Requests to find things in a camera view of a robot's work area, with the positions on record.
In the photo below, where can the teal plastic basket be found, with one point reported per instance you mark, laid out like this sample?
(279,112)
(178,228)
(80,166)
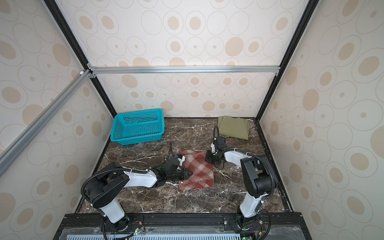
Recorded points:
(138,127)

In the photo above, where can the red plaid skirt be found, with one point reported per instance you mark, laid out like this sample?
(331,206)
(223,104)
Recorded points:
(203,172)

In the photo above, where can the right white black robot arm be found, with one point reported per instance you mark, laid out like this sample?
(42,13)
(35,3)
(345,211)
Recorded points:
(259,178)

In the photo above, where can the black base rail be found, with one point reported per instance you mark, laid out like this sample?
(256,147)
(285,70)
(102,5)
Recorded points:
(216,226)

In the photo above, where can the right black corner post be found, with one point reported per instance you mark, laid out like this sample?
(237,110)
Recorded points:
(302,25)

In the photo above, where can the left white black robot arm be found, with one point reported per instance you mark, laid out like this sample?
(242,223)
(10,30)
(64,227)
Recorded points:
(102,188)

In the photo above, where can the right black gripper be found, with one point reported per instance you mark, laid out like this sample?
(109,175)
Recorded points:
(208,158)

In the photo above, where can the left diagonal aluminium frame bar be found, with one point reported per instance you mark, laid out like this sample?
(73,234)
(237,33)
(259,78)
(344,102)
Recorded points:
(25,138)

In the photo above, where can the left black corner post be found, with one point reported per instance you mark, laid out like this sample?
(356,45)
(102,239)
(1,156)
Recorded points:
(74,44)

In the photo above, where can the horizontal aluminium frame bar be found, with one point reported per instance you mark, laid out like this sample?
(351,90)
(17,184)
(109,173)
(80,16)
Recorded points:
(185,70)

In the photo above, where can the olive green skirt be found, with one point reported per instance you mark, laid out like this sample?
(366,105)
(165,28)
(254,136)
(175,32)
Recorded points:
(234,127)

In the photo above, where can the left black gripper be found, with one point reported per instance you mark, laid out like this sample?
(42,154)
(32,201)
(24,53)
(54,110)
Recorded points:
(184,174)

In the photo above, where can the black corner post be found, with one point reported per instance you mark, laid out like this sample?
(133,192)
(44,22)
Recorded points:
(74,44)
(302,25)

